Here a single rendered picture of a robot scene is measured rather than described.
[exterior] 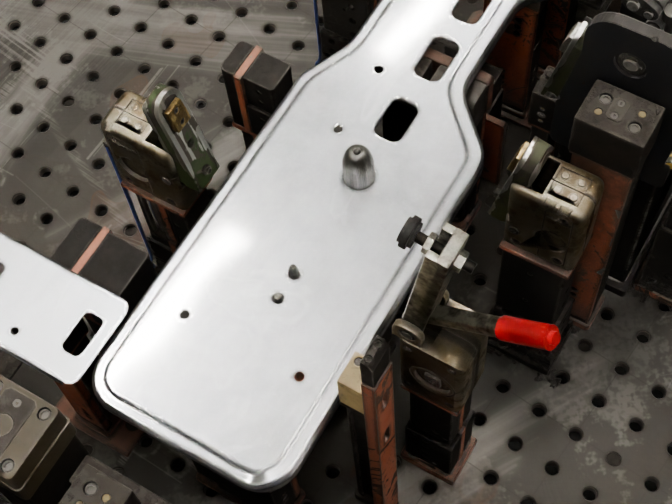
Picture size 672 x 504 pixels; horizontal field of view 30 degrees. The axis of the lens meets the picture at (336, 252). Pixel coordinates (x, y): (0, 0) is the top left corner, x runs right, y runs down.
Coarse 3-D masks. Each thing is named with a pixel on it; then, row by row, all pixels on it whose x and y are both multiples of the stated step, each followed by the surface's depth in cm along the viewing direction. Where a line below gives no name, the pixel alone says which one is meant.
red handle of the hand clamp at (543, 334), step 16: (432, 320) 111; (448, 320) 109; (464, 320) 108; (480, 320) 107; (496, 320) 106; (512, 320) 105; (528, 320) 104; (496, 336) 106; (512, 336) 104; (528, 336) 103; (544, 336) 102; (560, 336) 102
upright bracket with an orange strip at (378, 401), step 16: (368, 352) 97; (384, 352) 97; (368, 368) 96; (384, 368) 100; (368, 384) 100; (384, 384) 102; (368, 400) 103; (384, 400) 107; (368, 416) 106; (384, 416) 108; (368, 432) 110; (384, 432) 112; (368, 448) 115; (384, 448) 115; (384, 464) 119; (384, 480) 123; (384, 496) 127
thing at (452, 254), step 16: (416, 224) 99; (448, 224) 99; (400, 240) 99; (416, 240) 100; (432, 240) 99; (448, 240) 100; (464, 240) 99; (432, 256) 98; (448, 256) 98; (464, 256) 99; (432, 272) 100; (448, 272) 99; (416, 288) 104; (432, 288) 102; (416, 304) 107; (432, 304) 105; (416, 320) 110
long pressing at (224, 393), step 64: (384, 0) 137; (448, 0) 136; (512, 0) 135; (320, 64) 134; (384, 64) 133; (320, 128) 130; (448, 128) 129; (256, 192) 127; (320, 192) 126; (384, 192) 126; (448, 192) 125; (192, 256) 124; (256, 256) 123; (320, 256) 123; (384, 256) 123; (128, 320) 121; (192, 320) 121; (256, 320) 120; (320, 320) 120; (384, 320) 119; (128, 384) 118; (192, 384) 118; (256, 384) 117; (320, 384) 117; (192, 448) 115; (256, 448) 114
